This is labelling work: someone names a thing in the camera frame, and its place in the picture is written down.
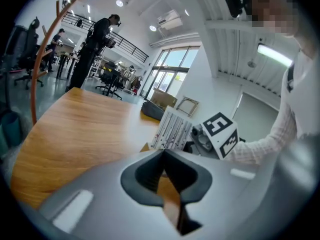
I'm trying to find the curved wooden coat rack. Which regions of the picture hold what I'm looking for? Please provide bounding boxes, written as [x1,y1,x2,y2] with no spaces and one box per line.
[29,0,101,125]

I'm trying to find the black office chair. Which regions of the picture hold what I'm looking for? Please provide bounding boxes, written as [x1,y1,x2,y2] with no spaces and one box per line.
[13,16,45,90]
[95,60,124,101]

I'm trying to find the fluorescent tube ceiling light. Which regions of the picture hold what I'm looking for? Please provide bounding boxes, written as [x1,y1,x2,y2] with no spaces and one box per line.
[256,42,294,68]

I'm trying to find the white ceiling air conditioner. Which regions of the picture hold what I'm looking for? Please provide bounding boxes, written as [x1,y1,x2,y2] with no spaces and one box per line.
[156,9,184,32]

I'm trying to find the black head-worn camera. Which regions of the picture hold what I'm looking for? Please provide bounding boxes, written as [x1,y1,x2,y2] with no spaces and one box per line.
[224,0,245,19]

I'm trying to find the grey backpack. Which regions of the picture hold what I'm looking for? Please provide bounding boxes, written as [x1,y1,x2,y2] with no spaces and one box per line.
[140,100,166,122]

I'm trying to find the person's right forearm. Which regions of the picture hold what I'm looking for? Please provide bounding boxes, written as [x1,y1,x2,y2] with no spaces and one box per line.
[224,103,299,165]

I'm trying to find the black shoulder strap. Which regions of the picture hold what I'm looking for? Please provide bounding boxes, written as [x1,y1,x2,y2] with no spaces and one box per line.
[286,65,295,93]

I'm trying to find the person's torso white sweater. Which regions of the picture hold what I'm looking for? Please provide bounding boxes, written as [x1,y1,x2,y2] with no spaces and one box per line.
[279,50,320,141]

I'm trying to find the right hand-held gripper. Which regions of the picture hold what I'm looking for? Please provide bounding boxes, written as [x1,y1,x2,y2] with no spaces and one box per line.
[190,111,240,160]

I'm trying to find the black metal railing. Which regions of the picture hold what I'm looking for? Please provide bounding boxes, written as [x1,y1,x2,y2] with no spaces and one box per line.
[60,10,150,64]

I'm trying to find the person's head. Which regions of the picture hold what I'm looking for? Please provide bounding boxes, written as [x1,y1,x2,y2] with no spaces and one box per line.
[243,0,302,38]

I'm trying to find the glass sliding door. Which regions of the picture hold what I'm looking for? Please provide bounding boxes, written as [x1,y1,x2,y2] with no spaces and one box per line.
[139,45,202,100]

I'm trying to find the wooden desk black legs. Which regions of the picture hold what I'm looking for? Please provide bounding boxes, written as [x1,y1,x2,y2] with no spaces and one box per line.
[55,53,76,82]

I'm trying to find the teal waste bin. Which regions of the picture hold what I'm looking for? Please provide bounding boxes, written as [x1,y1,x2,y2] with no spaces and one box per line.
[0,110,23,151]

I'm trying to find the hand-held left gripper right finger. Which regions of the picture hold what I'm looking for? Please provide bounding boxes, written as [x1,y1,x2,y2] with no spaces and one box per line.
[163,148,277,240]

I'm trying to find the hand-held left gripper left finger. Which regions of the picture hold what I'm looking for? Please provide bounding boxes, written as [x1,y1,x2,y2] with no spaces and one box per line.
[38,148,181,240]

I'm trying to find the wooden canvas stretcher frame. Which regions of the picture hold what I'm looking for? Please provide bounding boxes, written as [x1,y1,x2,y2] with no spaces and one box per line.
[175,96,200,119]

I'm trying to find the large cardboard box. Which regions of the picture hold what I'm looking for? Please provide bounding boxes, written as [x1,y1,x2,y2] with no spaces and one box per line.
[149,87,179,109]

